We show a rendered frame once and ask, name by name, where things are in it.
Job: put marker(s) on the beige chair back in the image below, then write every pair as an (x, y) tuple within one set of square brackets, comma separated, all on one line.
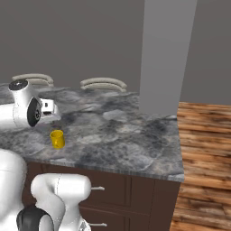
[(36, 78), (103, 83)]

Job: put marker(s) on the yellow mug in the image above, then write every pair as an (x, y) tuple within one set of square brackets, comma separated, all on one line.
[(57, 140)]

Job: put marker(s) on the dark brown island cabinet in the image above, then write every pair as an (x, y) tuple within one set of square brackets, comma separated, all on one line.
[(156, 204)]

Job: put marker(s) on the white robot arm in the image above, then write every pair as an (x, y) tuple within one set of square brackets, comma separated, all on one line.
[(18, 111)]

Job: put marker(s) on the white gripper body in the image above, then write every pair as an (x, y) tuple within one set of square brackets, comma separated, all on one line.
[(51, 116)]

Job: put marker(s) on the dark brown drawer front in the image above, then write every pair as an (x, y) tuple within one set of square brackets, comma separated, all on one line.
[(115, 189), (111, 219)]

